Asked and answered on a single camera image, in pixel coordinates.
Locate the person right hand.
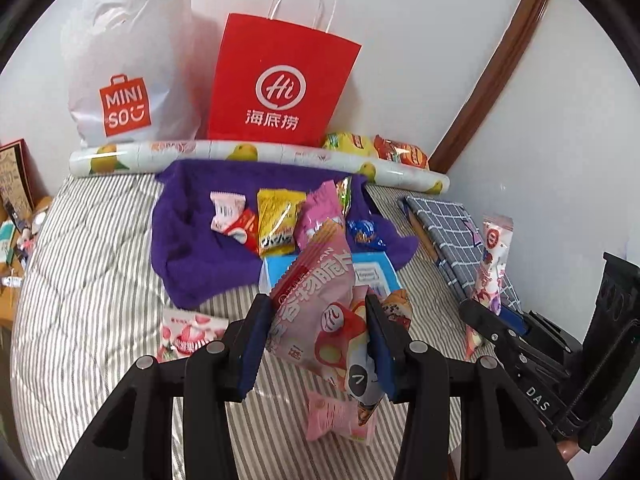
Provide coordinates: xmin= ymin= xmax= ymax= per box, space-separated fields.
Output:
xmin=538 ymin=415 xmax=580 ymax=463

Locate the green triangular snack packet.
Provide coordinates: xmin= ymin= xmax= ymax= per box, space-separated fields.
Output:
xmin=335 ymin=177 xmax=352 ymax=218

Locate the orange chips bag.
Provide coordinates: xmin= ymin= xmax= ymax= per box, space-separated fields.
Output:
xmin=373 ymin=136 xmax=428 ymax=170

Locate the rolled pear-print tablecloth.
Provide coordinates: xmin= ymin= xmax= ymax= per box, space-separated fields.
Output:
xmin=68 ymin=140 xmax=450 ymax=195

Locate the purple towel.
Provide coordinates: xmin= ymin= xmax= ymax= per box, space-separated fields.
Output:
xmin=150 ymin=158 xmax=420 ymax=311

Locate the red paper shopping bag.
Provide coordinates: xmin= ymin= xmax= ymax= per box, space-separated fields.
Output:
xmin=207 ymin=0 xmax=361 ymax=146

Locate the lychee strawberry jelly bag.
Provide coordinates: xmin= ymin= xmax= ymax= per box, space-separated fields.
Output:
xmin=156 ymin=308 xmax=229 ymax=362

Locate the pink yellow snack bag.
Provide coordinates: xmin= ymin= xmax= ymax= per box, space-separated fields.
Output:
xmin=294 ymin=180 xmax=345 ymax=250

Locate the pale pink small packet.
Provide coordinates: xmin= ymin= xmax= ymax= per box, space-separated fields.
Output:
xmin=209 ymin=192 xmax=246 ymax=233

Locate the yellow chips bag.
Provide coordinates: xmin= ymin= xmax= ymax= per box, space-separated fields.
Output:
xmin=322 ymin=131 xmax=378 ymax=158

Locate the pink white long packet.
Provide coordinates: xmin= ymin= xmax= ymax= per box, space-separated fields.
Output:
xmin=463 ymin=213 xmax=516 ymax=361

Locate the pink panda snack bag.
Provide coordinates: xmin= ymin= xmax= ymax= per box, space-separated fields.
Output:
xmin=266 ymin=220 xmax=383 ymax=413

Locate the blue tissue box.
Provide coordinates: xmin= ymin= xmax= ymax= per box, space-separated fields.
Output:
xmin=258 ymin=252 xmax=401 ymax=299

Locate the orange cartoon snack packet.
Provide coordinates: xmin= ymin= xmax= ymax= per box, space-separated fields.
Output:
xmin=381 ymin=288 xmax=413 ymax=330

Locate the patterned book box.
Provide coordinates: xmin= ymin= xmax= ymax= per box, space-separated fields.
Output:
xmin=0 ymin=139 xmax=34 ymax=222

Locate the white plastic Miniso bag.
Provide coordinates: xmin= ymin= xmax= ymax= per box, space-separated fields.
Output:
xmin=61 ymin=0 xmax=201 ymax=148

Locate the blue snack packet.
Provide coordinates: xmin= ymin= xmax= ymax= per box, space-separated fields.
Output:
xmin=347 ymin=219 xmax=386 ymax=252

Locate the red small snack packet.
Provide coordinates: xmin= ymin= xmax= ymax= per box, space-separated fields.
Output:
xmin=224 ymin=208 xmax=259 ymax=255

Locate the yellow triangular snack packet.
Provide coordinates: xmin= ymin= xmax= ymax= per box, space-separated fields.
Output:
xmin=257 ymin=188 xmax=306 ymax=258

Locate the grey checked folded cloth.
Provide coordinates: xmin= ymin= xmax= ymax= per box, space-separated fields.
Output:
xmin=399 ymin=195 xmax=522 ymax=313

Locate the small pink candy packet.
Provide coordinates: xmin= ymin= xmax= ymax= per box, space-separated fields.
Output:
xmin=305 ymin=390 xmax=376 ymax=445

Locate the brown door frame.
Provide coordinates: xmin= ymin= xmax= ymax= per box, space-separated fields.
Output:
xmin=430 ymin=0 xmax=549 ymax=174

